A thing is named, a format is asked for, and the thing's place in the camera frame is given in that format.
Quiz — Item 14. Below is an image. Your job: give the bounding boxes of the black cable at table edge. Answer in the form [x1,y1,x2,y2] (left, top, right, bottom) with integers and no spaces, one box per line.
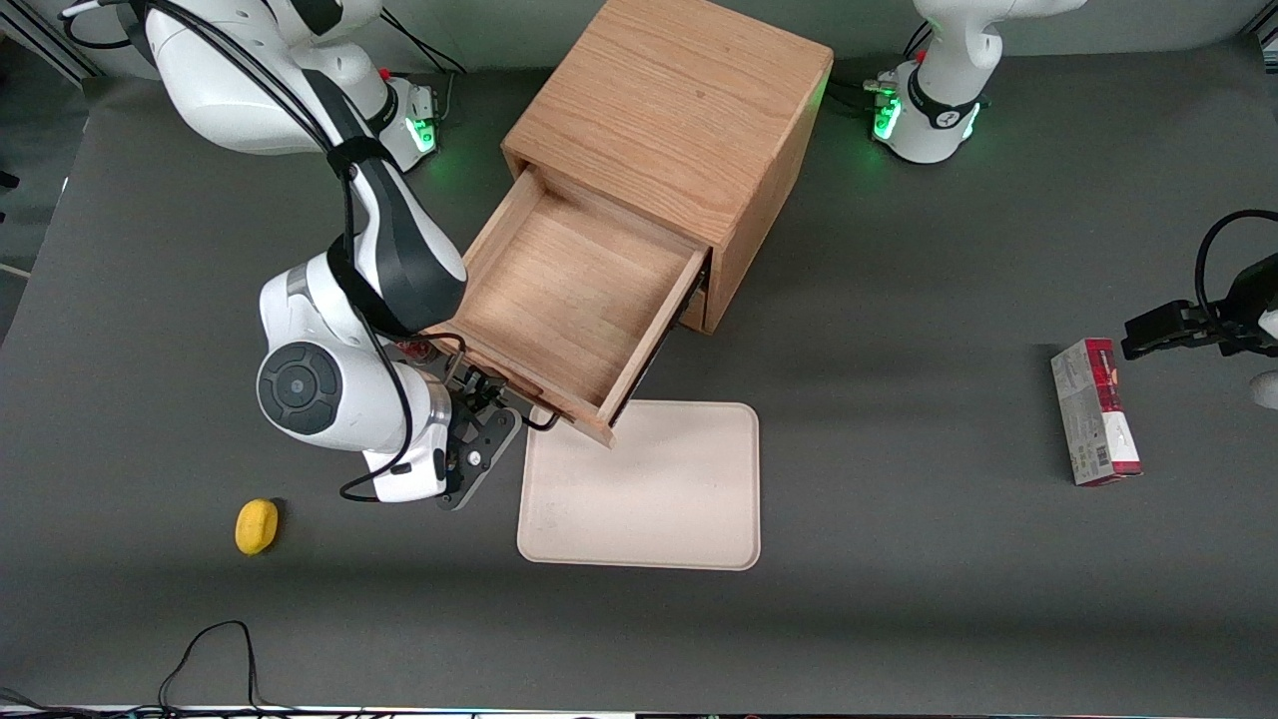
[0,620,480,719]

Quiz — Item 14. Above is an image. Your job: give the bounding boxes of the dark grey table mat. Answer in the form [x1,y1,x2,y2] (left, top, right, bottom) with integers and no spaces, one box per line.
[0,40,1278,712]

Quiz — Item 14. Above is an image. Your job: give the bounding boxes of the grey and red carton box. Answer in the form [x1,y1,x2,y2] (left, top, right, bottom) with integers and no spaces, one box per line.
[1050,338,1143,487]

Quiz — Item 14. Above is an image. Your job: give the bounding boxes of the wooden drawer cabinet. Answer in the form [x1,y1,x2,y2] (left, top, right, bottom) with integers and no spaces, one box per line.
[499,0,836,337]

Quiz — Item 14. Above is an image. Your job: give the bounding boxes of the black looped cable left arm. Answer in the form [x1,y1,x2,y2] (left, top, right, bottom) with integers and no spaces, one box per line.
[1195,209,1278,323]

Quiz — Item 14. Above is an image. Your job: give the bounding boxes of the black cables at left base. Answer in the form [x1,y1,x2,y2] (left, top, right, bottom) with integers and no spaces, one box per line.
[827,20,935,114]

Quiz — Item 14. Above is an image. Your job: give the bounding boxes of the yellow lemon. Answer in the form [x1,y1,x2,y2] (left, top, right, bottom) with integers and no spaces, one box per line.
[235,498,282,556]

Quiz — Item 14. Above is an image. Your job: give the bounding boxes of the black metal drawer handle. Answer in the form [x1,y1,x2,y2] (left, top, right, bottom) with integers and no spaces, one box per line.
[461,371,562,432]

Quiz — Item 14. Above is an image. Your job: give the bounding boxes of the black cable at right base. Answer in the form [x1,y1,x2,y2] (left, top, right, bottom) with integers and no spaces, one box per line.
[377,8,468,121]

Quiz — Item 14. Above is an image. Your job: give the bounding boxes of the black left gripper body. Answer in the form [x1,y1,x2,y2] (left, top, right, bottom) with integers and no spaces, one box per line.
[1196,253,1278,358]

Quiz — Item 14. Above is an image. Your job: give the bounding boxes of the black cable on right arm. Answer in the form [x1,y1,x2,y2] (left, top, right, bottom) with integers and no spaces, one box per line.
[60,0,415,502]

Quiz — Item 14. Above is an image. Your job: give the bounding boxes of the beige plastic tray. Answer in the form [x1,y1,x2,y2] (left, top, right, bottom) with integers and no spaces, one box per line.
[516,399,762,572]

